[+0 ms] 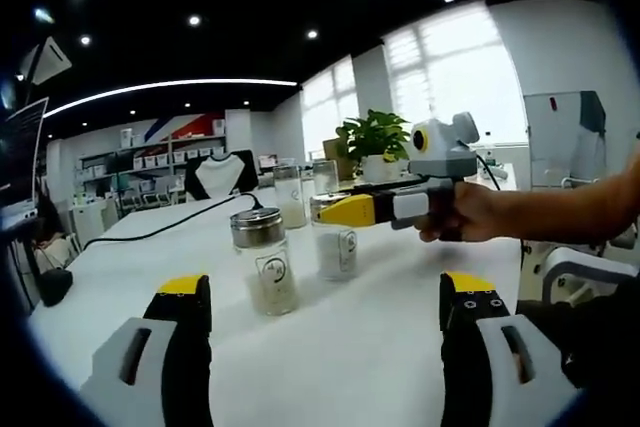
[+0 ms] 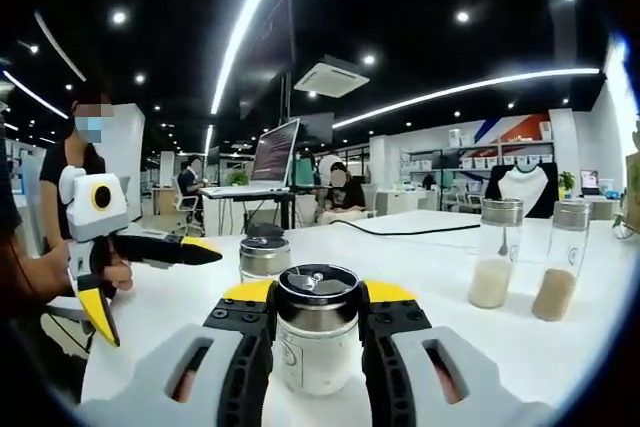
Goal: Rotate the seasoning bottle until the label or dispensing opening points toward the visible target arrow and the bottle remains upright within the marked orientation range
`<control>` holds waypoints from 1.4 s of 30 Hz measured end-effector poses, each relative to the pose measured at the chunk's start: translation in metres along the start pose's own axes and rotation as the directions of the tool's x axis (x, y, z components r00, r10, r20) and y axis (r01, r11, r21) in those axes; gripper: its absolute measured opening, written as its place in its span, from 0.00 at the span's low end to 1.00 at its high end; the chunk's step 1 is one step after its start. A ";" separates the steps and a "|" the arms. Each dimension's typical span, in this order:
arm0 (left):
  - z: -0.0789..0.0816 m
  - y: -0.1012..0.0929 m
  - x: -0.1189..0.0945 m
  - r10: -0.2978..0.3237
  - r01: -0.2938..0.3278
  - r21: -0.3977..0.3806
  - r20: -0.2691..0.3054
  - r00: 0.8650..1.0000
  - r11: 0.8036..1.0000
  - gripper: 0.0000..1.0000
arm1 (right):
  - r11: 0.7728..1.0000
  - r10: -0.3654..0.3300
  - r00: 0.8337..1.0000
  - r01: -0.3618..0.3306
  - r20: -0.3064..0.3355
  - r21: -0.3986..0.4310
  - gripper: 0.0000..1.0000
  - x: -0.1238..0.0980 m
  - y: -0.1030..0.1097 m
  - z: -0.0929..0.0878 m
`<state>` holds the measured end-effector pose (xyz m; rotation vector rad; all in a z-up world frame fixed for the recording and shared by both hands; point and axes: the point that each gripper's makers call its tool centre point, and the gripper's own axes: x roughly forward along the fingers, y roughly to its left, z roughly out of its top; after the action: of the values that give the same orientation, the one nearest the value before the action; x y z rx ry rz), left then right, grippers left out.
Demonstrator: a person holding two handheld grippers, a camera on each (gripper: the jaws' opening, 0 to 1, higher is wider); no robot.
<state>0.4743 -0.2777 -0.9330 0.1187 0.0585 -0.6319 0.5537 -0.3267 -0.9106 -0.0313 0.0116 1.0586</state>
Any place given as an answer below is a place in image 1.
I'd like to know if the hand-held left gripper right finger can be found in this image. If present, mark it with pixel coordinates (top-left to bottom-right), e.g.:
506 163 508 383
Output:
438 270 585 427

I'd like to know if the black table cable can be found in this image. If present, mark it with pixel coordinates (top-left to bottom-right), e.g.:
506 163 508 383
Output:
81 191 266 252

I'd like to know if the green potted plant white pot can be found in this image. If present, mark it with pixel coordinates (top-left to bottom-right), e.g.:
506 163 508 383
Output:
334 108 414 184

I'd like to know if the short seasoning bottle white powder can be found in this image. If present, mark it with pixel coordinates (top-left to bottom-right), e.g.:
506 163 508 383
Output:
309 191 361 282

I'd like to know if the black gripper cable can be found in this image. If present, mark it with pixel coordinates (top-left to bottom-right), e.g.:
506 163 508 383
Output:
474 153 504 193

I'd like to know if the seasoning bottle cream powder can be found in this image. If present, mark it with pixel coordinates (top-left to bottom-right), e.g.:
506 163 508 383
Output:
273 164 308 230

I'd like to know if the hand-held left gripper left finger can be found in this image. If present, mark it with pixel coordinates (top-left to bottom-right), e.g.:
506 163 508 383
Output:
79 274 214 427

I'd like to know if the shelf of white storage boxes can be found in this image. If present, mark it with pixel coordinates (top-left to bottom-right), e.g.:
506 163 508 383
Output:
74 119 227 208

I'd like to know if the white office chair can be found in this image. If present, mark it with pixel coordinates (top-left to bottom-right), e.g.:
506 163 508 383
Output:
542 226 640 304

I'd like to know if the seasoning bottle off-white grains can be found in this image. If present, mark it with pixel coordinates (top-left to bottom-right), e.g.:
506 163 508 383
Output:
229 206 301 318

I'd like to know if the small black rounded device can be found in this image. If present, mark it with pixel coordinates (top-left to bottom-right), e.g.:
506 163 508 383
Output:
38 268 75 308

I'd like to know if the ceiling air conditioner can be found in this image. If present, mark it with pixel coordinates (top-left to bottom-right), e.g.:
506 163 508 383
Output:
19 36 74 86

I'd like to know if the group of round ceiling spotlights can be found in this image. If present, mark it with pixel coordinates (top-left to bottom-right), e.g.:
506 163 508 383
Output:
77 14 321 113

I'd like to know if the grey hanging garment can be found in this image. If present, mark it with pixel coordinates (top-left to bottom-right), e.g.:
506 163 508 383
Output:
578 90 609 181

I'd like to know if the white partition board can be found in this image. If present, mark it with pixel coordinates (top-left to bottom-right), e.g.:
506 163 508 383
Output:
522 91 601 189

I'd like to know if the brown paper bag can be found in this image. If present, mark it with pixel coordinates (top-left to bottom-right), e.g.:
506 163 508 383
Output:
322 137 354 179

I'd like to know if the seasoning bottle brown powder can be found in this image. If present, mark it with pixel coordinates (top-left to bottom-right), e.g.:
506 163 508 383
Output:
312 159 341 197

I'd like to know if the person's right hand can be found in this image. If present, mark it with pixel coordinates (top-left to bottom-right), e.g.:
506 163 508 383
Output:
417 181 506 244

